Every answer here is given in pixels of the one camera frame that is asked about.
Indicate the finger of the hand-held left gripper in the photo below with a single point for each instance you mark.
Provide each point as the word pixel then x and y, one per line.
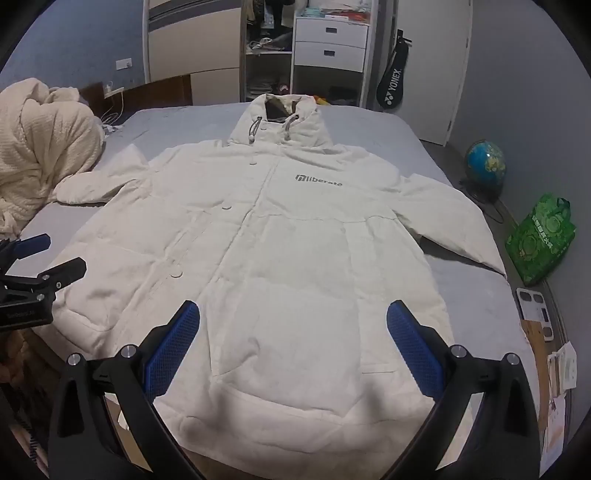
pixel 32 243
pixel 64 270

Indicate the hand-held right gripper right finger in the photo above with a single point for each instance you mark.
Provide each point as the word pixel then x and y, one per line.
pixel 414 353

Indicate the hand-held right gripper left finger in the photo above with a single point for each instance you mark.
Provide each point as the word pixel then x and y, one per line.
pixel 170 353

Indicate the white hooded jacket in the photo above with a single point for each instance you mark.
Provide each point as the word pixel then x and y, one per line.
pixel 286 258

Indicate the dark folded clothes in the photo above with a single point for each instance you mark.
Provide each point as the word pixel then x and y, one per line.
pixel 341 96

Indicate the bed with grey sheet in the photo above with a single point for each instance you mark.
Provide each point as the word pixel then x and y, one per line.
pixel 480 304

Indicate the cream fluffy blanket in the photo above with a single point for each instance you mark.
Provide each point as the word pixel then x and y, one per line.
pixel 44 143

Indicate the white bathroom scale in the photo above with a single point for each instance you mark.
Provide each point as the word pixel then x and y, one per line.
pixel 535 311

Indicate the pile of papers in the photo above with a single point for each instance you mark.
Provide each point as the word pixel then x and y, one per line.
pixel 564 369

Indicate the green shopping bag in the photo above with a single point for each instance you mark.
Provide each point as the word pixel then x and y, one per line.
pixel 540 240

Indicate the white power strip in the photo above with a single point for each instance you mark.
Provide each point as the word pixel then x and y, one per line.
pixel 113 91

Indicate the brown wooden headboard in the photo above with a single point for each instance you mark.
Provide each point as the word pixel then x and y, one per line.
pixel 159 92

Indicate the blue globe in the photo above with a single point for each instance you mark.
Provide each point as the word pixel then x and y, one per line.
pixel 485 164

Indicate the beige wardrobe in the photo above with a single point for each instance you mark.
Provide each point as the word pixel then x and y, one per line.
pixel 194 41

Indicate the black racket bag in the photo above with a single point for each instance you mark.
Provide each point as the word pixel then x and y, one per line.
pixel 391 78

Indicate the grey door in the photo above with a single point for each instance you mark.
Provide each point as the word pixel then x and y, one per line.
pixel 445 69

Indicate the open shelf unit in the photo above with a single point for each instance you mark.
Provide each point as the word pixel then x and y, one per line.
pixel 268 46

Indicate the white drawer unit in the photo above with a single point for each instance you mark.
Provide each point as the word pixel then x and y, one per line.
pixel 330 44

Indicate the white wall socket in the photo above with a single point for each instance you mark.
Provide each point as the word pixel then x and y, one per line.
pixel 123 63

